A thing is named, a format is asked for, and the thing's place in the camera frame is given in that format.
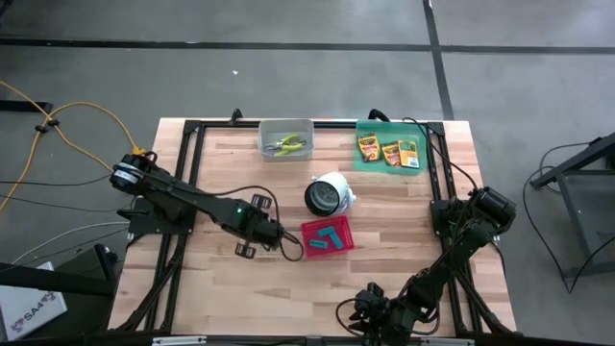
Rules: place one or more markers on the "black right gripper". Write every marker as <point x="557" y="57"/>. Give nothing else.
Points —
<point x="391" y="317"/>

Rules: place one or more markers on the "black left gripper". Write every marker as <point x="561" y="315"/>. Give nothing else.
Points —
<point x="262" y="229"/>

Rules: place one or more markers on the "red plastic basket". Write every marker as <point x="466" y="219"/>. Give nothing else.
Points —
<point x="311" y="231"/>

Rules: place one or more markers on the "yellow crayon box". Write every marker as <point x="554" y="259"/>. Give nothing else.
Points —
<point x="368" y="147"/>
<point x="391" y="155"/>
<point x="409" y="154"/>

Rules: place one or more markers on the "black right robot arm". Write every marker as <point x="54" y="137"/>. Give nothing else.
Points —
<point x="451" y="262"/>

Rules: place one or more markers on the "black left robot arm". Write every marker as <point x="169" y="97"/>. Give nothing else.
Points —
<point x="182" y="197"/>

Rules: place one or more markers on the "white cup dark inside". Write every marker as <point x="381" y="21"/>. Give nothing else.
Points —
<point x="336" y="185"/>

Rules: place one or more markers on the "grey plastic bin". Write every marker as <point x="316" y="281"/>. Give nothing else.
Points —
<point x="269" y="127"/>

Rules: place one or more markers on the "green plastic tray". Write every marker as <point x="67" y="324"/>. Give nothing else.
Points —
<point x="384" y="130"/>

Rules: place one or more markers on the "black furniture piece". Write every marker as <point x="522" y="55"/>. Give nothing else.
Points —
<point x="48" y="281"/>

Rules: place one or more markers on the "white box with logo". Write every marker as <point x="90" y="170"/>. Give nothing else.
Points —
<point x="33" y="312"/>

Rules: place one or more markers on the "black metal stand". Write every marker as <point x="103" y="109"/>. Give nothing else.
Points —
<point x="576" y="158"/>

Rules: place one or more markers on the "black floor bar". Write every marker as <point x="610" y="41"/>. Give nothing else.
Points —
<point x="24" y="106"/>

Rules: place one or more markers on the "silver metal bracket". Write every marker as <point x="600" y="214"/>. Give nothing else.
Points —
<point x="447" y="342"/>
<point x="178" y="341"/>

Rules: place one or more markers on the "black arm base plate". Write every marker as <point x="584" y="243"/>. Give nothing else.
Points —
<point x="144" y="227"/>
<point x="436" y="207"/>

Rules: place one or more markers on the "black aluminium table frame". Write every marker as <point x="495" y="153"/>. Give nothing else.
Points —
<point x="331" y="124"/>

